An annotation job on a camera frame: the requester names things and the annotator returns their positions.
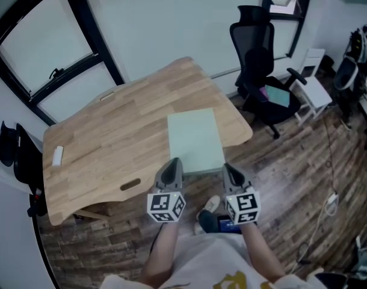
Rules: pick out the black device with screen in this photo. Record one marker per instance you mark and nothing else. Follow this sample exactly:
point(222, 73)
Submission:
point(228, 224)

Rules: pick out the black mesh office chair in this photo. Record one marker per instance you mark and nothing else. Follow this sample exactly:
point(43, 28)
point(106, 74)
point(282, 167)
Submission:
point(258, 71)

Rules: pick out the teal flat book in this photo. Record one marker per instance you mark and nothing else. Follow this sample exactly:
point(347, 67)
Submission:
point(278, 95)

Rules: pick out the person's dark trouser leg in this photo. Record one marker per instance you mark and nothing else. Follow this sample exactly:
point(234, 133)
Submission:
point(208, 221)

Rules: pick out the small white block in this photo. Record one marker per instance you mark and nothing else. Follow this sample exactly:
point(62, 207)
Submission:
point(57, 156)

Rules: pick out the white shirt with yellow print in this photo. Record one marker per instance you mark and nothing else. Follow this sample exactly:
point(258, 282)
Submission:
point(207, 260)

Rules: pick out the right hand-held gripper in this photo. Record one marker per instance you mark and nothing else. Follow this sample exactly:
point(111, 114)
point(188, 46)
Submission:
point(245, 208)

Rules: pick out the pale green item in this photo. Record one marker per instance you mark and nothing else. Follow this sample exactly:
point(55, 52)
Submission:
point(195, 140)

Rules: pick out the person's left forearm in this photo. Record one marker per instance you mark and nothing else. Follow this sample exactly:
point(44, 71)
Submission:
point(162, 251)

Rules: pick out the black plastic chair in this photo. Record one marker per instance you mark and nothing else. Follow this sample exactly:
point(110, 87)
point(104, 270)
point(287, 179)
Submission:
point(27, 161)

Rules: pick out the person's right forearm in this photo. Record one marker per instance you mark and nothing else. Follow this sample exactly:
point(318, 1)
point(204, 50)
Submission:
point(260, 251)

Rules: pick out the white paper sheet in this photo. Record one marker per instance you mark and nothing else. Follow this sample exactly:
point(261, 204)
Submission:
point(282, 8)

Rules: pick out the narrow black framed window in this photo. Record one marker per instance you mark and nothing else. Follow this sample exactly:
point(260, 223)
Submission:
point(296, 17)

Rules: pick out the white small stool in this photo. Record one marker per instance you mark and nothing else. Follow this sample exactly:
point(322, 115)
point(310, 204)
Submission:
point(314, 92)

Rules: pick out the small white clip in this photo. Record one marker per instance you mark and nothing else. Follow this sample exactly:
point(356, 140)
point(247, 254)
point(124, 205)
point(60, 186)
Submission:
point(107, 96)

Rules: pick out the wooden table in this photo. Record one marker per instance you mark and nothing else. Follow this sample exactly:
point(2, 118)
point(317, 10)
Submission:
point(117, 131)

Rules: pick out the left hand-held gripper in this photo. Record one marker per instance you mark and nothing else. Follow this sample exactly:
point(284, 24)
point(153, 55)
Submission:
point(166, 205)

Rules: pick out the beige shoe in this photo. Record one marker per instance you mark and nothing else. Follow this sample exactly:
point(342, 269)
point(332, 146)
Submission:
point(213, 203)

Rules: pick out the purple flat item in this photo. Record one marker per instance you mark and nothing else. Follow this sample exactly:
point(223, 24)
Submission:
point(264, 93)

